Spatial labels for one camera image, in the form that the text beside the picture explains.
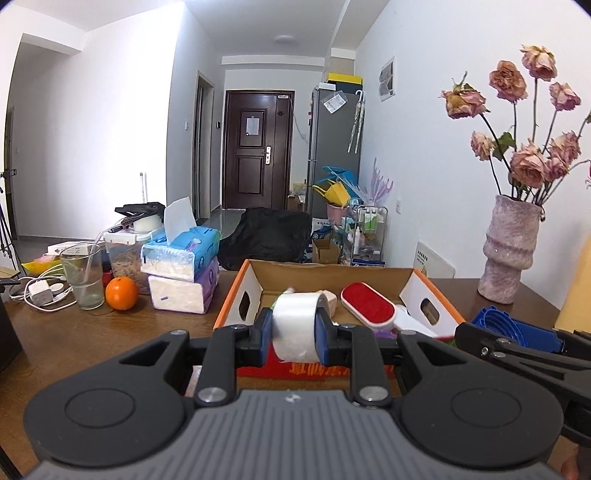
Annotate pale yellow cloth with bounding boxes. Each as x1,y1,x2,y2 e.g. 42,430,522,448
555,244,591,334

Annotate blue tissue pack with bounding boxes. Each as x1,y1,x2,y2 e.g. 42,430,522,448
140,196,222,282

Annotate wall poster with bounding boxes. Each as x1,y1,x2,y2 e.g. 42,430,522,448
378,57,396,102

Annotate green bottle with white cap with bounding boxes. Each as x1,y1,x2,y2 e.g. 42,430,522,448
271,286,297,310

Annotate clear container of pet food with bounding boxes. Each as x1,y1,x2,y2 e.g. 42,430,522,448
102,228,153,296

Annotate open brown cardboard box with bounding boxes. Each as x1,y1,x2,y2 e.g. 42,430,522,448
312,237,343,265

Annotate purple feather decoration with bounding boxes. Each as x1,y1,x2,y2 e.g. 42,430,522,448
364,157,394,206

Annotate clear glass cup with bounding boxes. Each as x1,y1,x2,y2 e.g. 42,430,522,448
59,243,106,310

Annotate orange fruit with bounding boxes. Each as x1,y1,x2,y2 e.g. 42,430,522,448
105,275,140,311

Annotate black bag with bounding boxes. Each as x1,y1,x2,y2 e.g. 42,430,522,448
217,207,313,272

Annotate blue plastic lid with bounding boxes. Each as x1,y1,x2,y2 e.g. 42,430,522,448
470,306,565,354

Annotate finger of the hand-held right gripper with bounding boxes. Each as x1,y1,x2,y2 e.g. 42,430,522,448
454,322,591,394
553,328,591,358

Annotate yellow dustpan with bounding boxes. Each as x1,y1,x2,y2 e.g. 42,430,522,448
312,180,352,208

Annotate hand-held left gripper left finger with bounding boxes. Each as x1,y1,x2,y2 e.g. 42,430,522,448
117,308,274,408

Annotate grey refrigerator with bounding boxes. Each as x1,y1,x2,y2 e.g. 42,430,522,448
307,85,366,220

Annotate white board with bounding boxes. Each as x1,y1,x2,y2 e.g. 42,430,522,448
414,241,456,280

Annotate metal rack cart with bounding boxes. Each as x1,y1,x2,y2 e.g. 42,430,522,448
348,205,389,268

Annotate white tape roll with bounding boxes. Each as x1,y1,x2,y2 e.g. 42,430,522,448
271,290,331,365

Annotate purple tissue pack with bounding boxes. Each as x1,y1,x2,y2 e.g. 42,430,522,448
148,256,221,315

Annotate pink textured vase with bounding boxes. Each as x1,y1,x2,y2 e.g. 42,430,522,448
477,194,546,305

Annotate black folded item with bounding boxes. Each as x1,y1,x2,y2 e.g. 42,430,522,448
115,202,166,218

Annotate white power adapter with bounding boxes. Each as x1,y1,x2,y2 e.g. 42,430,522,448
28,281,54,306

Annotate black tripod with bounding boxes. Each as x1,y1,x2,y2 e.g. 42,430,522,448
0,168,22,274

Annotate dark brown door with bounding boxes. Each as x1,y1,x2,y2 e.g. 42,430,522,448
223,89,295,213

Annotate red lint brush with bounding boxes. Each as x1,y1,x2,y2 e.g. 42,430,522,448
340,281,398,342

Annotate yellow box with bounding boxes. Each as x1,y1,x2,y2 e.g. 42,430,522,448
323,72,365,89

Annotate dried pink roses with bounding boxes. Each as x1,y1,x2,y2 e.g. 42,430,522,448
438,44,591,207

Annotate white cables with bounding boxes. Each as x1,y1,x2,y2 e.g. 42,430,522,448
8,262,78,315

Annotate orange cardboard box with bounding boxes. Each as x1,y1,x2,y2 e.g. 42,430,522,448
213,258,467,380

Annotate white folded umbrella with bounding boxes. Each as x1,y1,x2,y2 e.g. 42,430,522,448
346,89,367,153

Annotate black panel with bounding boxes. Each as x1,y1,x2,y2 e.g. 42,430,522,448
0,299,24,376

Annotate pink bucket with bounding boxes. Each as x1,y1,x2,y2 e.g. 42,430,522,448
326,202,350,227

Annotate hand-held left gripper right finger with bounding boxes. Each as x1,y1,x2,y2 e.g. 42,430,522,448
313,306,468,408

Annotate side doorway frame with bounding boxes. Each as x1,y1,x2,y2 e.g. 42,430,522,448
194,70,216,220

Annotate white rectangular box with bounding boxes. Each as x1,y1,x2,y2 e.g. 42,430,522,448
47,240,93,255

